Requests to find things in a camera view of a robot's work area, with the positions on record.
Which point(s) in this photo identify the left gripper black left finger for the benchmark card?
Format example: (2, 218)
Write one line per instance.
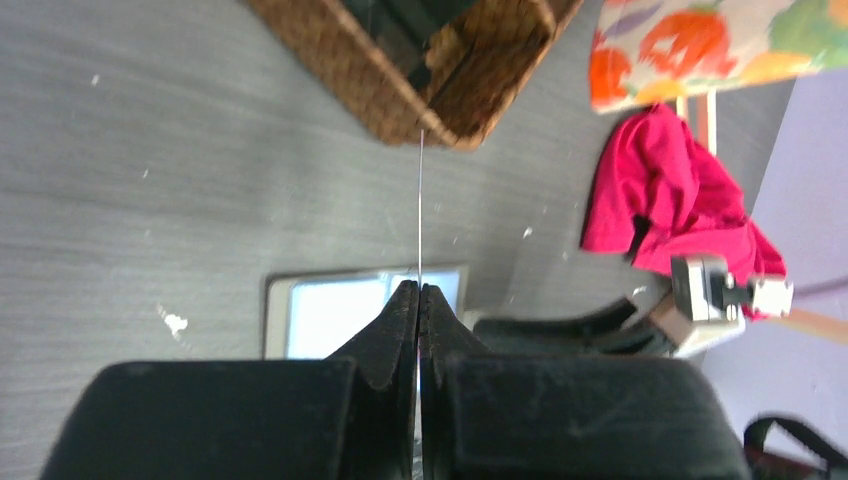
(348, 416)

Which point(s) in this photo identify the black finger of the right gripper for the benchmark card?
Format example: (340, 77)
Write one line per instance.
(617, 329)

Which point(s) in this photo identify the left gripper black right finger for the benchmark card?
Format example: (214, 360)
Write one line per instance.
(494, 416)

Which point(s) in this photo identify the white card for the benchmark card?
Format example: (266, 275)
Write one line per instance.
(419, 215)

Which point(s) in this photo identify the black VIP cards in basket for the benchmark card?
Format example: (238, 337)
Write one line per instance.
(403, 28)

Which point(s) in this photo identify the pink cloth garment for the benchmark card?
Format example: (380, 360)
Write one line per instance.
(658, 193)

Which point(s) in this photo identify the wooden clothes rack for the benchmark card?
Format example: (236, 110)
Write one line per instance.
(701, 114)

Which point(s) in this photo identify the floral orange paper bag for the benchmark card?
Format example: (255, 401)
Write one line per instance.
(646, 52)

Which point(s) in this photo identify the brown woven divided basket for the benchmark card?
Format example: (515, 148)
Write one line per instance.
(439, 73)

